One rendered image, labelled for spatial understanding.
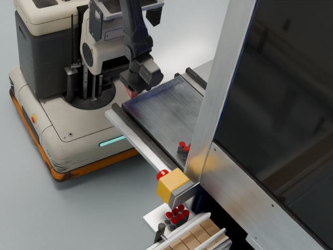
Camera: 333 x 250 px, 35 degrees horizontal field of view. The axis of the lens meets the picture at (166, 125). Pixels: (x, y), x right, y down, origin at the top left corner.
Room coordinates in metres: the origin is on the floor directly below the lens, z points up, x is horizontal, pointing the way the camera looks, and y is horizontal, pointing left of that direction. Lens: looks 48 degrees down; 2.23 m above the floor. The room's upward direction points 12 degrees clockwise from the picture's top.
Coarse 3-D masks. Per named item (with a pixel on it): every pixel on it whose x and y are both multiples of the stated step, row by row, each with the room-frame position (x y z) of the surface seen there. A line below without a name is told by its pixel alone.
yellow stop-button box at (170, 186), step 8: (176, 168) 0.93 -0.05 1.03; (168, 176) 0.89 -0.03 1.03; (176, 176) 0.90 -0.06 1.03; (184, 176) 0.91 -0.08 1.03; (160, 184) 0.87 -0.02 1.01; (168, 184) 0.87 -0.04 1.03; (176, 184) 0.87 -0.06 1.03; (184, 184) 0.88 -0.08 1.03; (192, 184) 0.88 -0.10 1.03; (160, 192) 0.87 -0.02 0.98; (168, 192) 0.85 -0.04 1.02; (176, 192) 0.85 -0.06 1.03; (168, 200) 0.85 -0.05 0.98
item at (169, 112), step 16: (176, 80) 1.42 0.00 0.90; (144, 96) 1.31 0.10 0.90; (160, 96) 1.34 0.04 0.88; (176, 96) 1.36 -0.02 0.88; (192, 96) 1.38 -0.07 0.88; (128, 112) 1.22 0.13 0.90; (144, 112) 1.25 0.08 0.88; (160, 112) 1.27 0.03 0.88; (176, 112) 1.28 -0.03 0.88; (192, 112) 1.30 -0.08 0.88; (144, 128) 1.16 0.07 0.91; (160, 128) 1.19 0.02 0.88; (176, 128) 1.21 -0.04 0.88; (192, 128) 1.22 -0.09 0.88; (160, 144) 1.10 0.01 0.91; (176, 144) 1.14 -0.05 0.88; (176, 160) 1.05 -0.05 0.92
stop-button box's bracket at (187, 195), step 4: (196, 184) 0.89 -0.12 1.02; (192, 188) 0.88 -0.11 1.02; (196, 188) 0.89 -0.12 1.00; (184, 192) 0.86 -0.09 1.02; (188, 192) 0.87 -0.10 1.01; (192, 192) 0.88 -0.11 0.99; (196, 192) 0.90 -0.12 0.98; (176, 196) 0.84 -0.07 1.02; (180, 196) 0.85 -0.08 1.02; (184, 196) 0.86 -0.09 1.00; (188, 196) 0.87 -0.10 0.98; (192, 196) 0.89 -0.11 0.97; (176, 200) 0.84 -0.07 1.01; (180, 200) 0.85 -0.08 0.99; (184, 200) 0.86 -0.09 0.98; (176, 204) 0.84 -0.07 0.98; (180, 204) 0.85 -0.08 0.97; (172, 208) 0.83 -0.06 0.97
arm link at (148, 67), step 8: (152, 40) 1.30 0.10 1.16; (128, 48) 1.25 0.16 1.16; (128, 56) 1.25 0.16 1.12; (144, 56) 1.27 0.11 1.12; (144, 64) 1.24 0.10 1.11; (152, 64) 1.24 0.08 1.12; (144, 72) 1.23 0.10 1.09; (152, 72) 1.21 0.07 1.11; (160, 72) 1.23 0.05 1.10; (152, 80) 1.21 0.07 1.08; (160, 80) 1.23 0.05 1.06
